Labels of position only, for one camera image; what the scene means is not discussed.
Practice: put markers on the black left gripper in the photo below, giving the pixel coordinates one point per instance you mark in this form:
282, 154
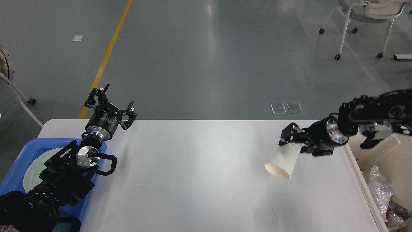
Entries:
104, 122

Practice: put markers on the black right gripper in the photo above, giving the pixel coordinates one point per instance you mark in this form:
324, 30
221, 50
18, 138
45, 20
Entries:
319, 139

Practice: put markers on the white paper cup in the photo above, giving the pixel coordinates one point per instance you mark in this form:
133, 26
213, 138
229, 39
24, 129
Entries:
282, 164

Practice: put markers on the aluminium foil ball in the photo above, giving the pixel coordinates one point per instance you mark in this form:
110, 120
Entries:
381, 190

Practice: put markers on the pale green plate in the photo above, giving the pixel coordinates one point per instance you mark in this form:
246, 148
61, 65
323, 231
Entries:
31, 177

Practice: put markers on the teal mug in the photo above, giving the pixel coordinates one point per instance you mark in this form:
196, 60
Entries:
61, 216

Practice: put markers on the foil sheet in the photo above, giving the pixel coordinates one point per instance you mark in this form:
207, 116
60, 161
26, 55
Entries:
397, 217

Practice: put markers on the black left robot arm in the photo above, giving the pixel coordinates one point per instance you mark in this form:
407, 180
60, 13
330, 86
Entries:
67, 177

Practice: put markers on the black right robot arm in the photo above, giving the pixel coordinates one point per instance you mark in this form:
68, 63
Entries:
376, 118

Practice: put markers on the white plastic bin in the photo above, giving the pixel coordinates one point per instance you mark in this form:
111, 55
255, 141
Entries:
393, 156

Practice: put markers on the white wheeled chair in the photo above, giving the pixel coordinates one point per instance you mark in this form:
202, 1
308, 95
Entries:
367, 12

